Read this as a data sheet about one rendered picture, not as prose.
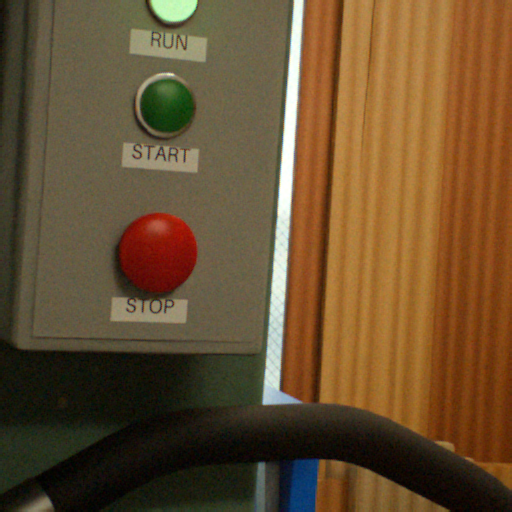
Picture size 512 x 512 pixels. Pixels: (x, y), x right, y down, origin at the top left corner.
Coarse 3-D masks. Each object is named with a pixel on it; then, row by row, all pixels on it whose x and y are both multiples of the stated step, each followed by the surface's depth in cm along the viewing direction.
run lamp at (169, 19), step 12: (156, 0) 50; (168, 0) 50; (180, 0) 50; (192, 0) 50; (156, 12) 50; (168, 12) 50; (180, 12) 50; (192, 12) 50; (168, 24) 50; (180, 24) 50
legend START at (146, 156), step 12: (132, 144) 50; (144, 144) 50; (132, 156) 50; (144, 156) 51; (156, 156) 51; (168, 156) 51; (180, 156) 51; (192, 156) 51; (144, 168) 51; (156, 168) 51; (168, 168) 51; (180, 168) 51; (192, 168) 51
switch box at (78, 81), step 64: (64, 0) 49; (128, 0) 50; (256, 0) 52; (64, 64) 49; (128, 64) 50; (192, 64) 51; (256, 64) 52; (0, 128) 54; (64, 128) 49; (128, 128) 50; (192, 128) 51; (256, 128) 52; (0, 192) 53; (64, 192) 49; (128, 192) 50; (192, 192) 51; (256, 192) 52; (0, 256) 52; (64, 256) 50; (256, 256) 53; (0, 320) 52; (64, 320) 50; (192, 320) 52; (256, 320) 53
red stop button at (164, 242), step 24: (144, 216) 50; (168, 216) 50; (120, 240) 50; (144, 240) 50; (168, 240) 50; (192, 240) 51; (120, 264) 50; (144, 264) 50; (168, 264) 50; (192, 264) 51; (144, 288) 50; (168, 288) 50
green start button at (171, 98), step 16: (160, 80) 50; (176, 80) 50; (144, 96) 50; (160, 96) 50; (176, 96) 50; (192, 96) 51; (144, 112) 50; (160, 112) 50; (176, 112) 50; (192, 112) 51; (144, 128) 50; (160, 128) 50; (176, 128) 50
